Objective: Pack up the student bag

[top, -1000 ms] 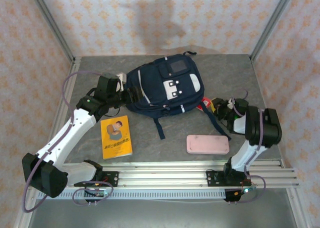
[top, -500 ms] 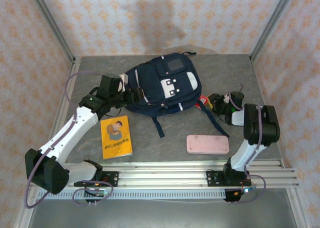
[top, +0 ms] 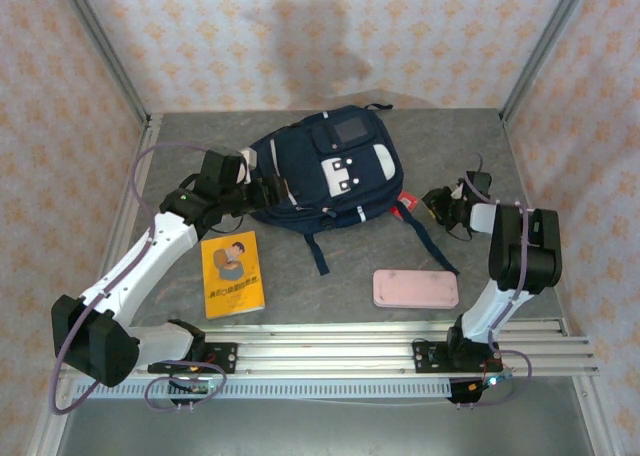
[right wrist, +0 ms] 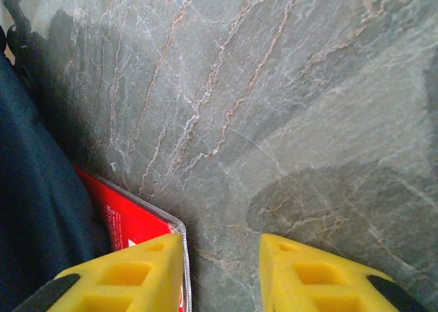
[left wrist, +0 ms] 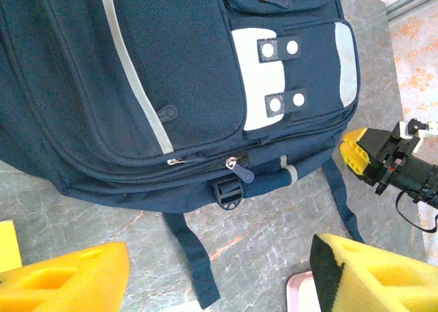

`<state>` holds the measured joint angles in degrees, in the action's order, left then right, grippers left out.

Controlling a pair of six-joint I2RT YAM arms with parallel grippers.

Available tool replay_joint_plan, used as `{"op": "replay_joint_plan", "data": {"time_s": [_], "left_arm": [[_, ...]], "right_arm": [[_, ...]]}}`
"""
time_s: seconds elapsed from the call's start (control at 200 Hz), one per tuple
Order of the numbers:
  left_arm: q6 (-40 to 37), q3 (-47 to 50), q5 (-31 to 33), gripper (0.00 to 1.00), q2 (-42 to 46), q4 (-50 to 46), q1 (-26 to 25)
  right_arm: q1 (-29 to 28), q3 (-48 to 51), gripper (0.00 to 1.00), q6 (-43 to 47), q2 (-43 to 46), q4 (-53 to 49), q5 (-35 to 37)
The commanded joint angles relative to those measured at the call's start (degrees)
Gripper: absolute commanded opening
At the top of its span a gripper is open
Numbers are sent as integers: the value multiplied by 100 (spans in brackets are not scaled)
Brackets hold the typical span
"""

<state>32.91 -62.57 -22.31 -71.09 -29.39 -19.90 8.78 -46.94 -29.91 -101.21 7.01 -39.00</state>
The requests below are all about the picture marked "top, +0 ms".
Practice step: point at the small red white packet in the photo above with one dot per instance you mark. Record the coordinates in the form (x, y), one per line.
(406, 202)

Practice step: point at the navy blue backpack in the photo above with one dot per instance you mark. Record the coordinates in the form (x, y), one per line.
(330, 171)

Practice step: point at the pink pencil case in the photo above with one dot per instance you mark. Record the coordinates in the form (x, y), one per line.
(415, 288)

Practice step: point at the yellow paperback book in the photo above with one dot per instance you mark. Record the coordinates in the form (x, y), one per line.
(232, 276)

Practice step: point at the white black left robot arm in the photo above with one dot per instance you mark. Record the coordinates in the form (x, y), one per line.
(140, 261)

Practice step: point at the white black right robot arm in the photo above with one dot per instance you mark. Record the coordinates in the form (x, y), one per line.
(525, 251)

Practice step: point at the grey metal panel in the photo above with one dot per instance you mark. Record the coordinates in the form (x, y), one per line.
(325, 428)

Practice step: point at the aluminium table side rail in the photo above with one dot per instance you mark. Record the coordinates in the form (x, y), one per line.
(127, 216)

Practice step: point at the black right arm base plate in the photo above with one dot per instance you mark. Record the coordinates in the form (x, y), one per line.
(425, 356)

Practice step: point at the aluminium mounting rail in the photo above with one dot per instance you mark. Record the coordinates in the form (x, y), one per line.
(325, 351)

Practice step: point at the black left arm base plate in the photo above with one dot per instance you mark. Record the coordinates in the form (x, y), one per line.
(227, 356)

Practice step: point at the aluminium frame post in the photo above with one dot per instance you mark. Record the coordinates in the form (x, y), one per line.
(107, 56)
(542, 46)

